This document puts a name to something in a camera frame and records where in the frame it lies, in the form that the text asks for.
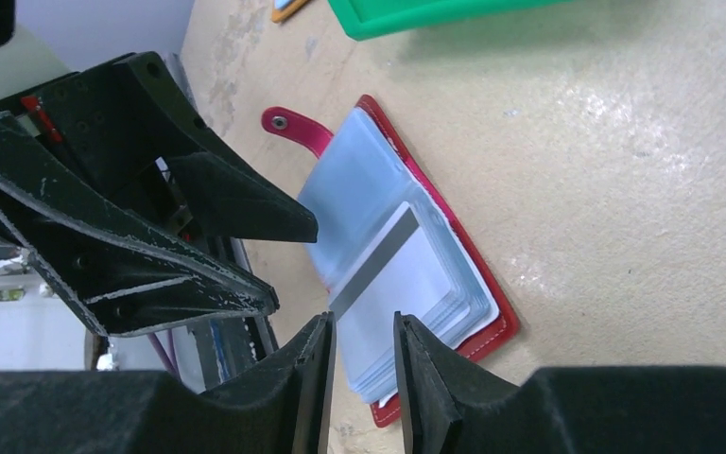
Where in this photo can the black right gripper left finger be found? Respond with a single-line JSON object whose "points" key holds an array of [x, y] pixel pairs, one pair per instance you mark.
{"points": [[280, 405]]}

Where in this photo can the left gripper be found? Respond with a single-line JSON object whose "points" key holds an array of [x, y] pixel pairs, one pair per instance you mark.
{"points": [[120, 274]]}

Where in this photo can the tan open card holder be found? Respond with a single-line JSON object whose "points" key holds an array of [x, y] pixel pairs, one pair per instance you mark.
{"points": [[284, 9]]}

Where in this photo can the red card holder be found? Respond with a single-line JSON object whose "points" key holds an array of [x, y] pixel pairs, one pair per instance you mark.
{"points": [[364, 171]]}

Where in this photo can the green bin with gold cards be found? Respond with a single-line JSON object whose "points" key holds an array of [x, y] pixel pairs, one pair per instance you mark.
{"points": [[367, 19]]}

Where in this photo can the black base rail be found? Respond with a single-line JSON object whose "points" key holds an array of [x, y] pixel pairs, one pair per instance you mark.
{"points": [[218, 350]]}

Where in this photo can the silver magnetic stripe card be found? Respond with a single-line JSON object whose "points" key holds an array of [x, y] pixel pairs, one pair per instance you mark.
{"points": [[398, 271]]}

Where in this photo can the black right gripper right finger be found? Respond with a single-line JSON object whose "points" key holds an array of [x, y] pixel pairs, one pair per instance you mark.
{"points": [[451, 405]]}

